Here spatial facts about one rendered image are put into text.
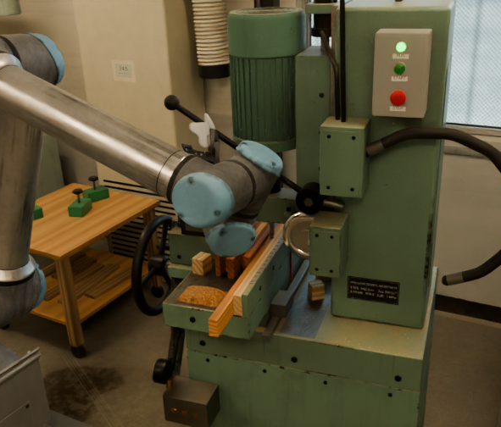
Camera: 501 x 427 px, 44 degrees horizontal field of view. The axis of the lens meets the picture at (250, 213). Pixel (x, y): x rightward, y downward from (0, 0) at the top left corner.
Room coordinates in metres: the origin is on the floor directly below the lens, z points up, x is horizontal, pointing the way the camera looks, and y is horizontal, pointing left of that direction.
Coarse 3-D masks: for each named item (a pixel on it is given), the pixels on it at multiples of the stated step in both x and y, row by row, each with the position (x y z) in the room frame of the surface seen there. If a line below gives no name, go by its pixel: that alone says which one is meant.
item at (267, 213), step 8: (280, 192) 1.45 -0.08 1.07; (288, 192) 1.45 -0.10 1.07; (296, 192) 1.44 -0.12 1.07; (272, 200) 1.42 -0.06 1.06; (280, 200) 1.41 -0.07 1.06; (288, 200) 1.40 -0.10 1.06; (264, 208) 1.43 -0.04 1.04; (272, 208) 1.42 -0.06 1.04; (280, 208) 1.41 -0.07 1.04; (296, 208) 1.40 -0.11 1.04; (264, 216) 1.43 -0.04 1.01; (272, 216) 1.42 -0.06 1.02; (280, 216) 1.41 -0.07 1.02
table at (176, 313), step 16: (288, 256) 1.44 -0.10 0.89; (176, 272) 1.44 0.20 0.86; (192, 272) 1.36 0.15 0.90; (208, 272) 1.36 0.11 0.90; (224, 272) 1.35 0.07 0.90; (240, 272) 1.35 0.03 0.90; (288, 272) 1.44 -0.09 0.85; (176, 288) 1.29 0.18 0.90; (224, 288) 1.28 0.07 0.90; (272, 288) 1.31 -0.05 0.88; (176, 304) 1.21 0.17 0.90; (192, 304) 1.21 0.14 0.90; (256, 304) 1.20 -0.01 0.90; (176, 320) 1.21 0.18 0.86; (192, 320) 1.19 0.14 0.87; (208, 320) 1.18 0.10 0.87; (240, 320) 1.16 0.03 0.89; (256, 320) 1.19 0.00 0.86; (240, 336) 1.16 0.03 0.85
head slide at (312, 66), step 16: (320, 48) 1.41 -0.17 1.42; (304, 64) 1.35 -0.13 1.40; (320, 64) 1.34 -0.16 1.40; (304, 80) 1.35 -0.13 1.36; (320, 80) 1.34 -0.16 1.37; (304, 96) 1.35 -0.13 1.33; (320, 96) 1.34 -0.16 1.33; (304, 112) 1.35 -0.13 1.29; (320, 112) 1.34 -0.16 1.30; (304, 128) 1.35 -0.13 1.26; (304, 144) 1.35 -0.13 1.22; (304, 160) 1.35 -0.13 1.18; (304, 176) 1.35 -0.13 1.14; (320, 208) 1.34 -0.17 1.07
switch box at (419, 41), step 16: (384, 32) 1.20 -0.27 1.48; (400, 32) 1.19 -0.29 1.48; (416, 32) 1.18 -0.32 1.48; (384, 48) 1.20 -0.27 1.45; (416, 48) 1.17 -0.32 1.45; (384, 64) 1.19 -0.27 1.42; (416, 64) 1.17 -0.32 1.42; (384, 80) 1.19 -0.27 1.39; (416, 80) 1.17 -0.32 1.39; (384, 96) 1.19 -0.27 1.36; (416, 96) 1.17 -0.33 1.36; (384, 112) 1.19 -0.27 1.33; (400, 112) 1.18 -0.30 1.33; (416, 112) 1.17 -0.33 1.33
